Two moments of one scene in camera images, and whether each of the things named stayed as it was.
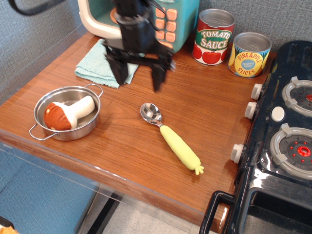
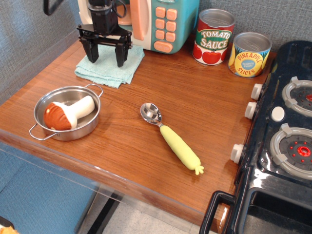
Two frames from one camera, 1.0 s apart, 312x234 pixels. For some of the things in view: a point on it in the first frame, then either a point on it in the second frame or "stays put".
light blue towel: [95, 67] stays put
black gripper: [138, 41] to [105, 29]
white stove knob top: [256, 91] stays put
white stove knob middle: [250, 110] stays put
